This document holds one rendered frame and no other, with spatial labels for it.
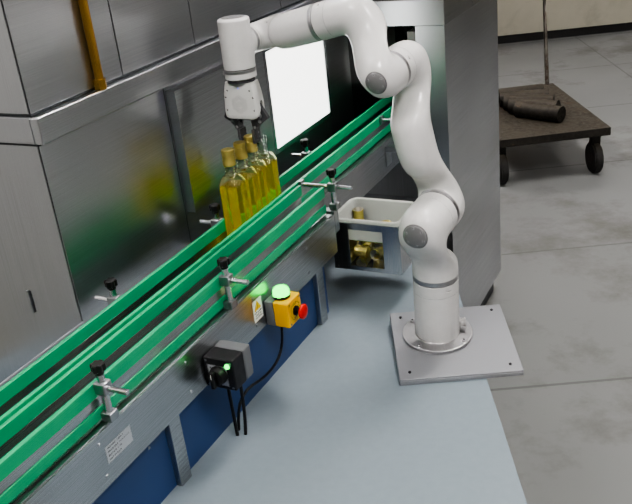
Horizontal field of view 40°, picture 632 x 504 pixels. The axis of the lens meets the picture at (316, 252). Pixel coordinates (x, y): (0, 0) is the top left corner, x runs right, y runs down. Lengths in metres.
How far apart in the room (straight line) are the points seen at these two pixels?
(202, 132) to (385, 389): 0.85
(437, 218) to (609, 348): 1.84
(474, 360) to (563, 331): 1.66
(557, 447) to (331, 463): 1.40
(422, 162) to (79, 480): 1.06
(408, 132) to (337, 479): 0.82
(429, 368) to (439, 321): 0.13
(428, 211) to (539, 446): 1.38
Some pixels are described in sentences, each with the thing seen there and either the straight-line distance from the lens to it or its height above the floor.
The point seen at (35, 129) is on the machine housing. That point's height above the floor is 1.54.
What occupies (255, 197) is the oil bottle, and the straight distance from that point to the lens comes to 2.35.
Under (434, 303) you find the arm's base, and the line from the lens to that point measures 2.26.
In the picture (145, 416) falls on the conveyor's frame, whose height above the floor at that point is 0.99.
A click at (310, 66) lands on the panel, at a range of 2.95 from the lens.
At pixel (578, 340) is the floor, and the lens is 3.86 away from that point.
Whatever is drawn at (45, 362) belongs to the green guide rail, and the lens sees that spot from 1.86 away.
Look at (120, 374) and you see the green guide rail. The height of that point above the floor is 1.11.
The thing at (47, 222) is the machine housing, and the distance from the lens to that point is 2.03.
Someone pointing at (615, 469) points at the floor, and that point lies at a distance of 3.19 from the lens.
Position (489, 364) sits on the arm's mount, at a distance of 2.28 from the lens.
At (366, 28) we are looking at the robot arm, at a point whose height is 1.63.
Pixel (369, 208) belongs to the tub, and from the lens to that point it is 2.70.
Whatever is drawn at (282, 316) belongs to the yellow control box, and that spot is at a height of 0.96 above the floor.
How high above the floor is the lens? 2.01
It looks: 25 degrees down
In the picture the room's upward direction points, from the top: 7 degrees counter-clockwise
